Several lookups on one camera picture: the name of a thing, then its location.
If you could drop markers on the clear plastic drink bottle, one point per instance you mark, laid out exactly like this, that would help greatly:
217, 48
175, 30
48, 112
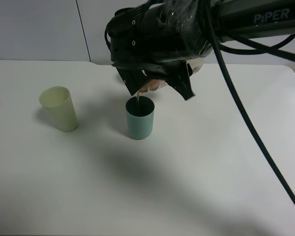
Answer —
153, 85

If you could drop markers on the pale yellow-green plastic cup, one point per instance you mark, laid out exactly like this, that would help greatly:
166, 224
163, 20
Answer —
57, 102

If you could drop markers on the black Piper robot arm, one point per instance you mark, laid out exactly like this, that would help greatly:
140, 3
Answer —
242, 20

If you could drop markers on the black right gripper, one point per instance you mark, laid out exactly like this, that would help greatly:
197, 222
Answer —
158, 35

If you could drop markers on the teal green plastic cup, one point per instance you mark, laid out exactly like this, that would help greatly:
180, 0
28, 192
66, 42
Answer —
139, 116

